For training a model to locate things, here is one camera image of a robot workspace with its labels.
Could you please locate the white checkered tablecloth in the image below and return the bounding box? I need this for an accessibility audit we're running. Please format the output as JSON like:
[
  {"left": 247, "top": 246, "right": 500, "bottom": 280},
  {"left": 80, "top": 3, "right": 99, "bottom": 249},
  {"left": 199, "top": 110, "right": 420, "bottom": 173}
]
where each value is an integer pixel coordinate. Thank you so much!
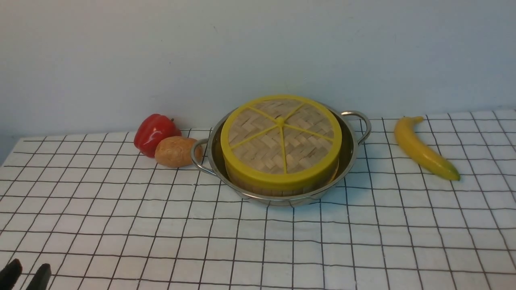
[{"left": 0, "top": 110, "right": 516, "bottom": 290}]

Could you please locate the woven bamboo steamer lid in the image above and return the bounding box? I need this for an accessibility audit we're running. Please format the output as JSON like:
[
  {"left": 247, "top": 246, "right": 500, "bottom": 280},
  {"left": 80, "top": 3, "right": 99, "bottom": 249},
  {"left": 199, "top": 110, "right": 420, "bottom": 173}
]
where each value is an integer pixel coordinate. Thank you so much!
[{"left": 220, "top": 95, "right": 343, "bottom": 184}]

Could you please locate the red bell pepper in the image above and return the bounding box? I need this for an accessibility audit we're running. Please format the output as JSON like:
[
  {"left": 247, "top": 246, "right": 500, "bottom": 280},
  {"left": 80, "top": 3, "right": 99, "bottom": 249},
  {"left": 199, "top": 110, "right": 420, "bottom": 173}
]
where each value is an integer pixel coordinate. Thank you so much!
[{"left": 133, "top": 114, "right": 182, "bottom": 158}]

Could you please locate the stainless steel pot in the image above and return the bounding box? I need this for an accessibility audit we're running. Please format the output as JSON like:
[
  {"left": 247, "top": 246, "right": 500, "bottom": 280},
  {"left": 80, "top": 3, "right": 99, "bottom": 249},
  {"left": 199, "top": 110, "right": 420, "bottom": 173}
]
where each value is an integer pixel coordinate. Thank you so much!
[{"left": 190, "top": 105, "right": 372, "bottom": 207}]

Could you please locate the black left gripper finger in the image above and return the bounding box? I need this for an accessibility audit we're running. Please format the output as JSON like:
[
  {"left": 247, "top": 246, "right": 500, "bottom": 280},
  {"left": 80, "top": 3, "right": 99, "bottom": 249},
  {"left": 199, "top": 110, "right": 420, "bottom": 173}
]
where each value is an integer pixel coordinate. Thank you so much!
[
  {"left": 0, "top": 259, "right": 23, "bottom": 290},
  {"left": 26, "top": 263, "right": 52, "bottom": 290}
]

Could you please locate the yellow banana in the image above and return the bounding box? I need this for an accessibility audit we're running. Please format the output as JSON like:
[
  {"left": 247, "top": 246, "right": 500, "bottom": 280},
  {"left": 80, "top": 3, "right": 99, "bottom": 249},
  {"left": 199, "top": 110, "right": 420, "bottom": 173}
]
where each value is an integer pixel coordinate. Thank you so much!
[{"left": 393, "top": 116, "right": 461, "bottom": 180}]

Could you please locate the bamboo steamer basket yellow rim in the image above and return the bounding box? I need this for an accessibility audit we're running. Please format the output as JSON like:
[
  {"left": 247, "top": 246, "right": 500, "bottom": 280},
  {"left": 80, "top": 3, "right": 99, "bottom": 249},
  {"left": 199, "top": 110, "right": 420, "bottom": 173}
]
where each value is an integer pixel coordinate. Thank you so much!
[{"left": 225, "top": 161, "right": 339, "bottom": 197}]

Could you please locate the brown potato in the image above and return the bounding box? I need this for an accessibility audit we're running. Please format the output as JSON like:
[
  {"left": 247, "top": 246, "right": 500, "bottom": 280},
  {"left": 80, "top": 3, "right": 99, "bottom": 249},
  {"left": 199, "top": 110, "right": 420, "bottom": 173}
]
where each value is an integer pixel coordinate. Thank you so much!
[{"left": 155, "top": 136, "right": 197, "bottom": 168}]

